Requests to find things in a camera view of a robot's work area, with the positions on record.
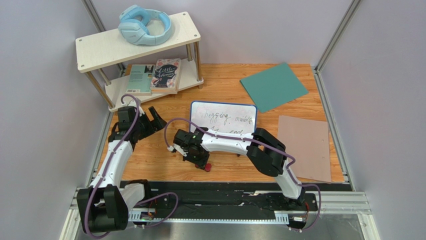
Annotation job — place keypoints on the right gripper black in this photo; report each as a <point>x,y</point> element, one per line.
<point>199,157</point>

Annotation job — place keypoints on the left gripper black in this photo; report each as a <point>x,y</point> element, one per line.
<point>152,127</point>

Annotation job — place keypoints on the red whiteboard eraser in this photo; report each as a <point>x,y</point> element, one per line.
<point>208,167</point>

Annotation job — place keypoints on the blue framed whiteboard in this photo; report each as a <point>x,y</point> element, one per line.
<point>226,123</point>

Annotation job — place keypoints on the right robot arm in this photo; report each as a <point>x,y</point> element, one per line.
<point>266,153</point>

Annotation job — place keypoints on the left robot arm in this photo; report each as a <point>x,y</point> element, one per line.
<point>102,206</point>

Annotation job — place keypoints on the Little Women book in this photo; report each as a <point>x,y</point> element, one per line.
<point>166,76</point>

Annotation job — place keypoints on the teal paperback book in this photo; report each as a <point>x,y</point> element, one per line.
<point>140,77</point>

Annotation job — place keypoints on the white two-tier shelf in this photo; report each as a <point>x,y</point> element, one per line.
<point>97,51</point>

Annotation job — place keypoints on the light blue headphones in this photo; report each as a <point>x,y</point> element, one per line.
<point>133,24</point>

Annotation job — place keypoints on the teal green mat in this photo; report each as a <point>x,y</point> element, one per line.
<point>273,87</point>

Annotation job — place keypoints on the pinkish beige mat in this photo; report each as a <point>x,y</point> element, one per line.
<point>307,141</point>

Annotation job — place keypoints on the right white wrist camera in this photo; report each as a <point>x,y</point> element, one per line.
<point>175,148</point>

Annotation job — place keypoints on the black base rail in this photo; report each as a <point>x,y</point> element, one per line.
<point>219,200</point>

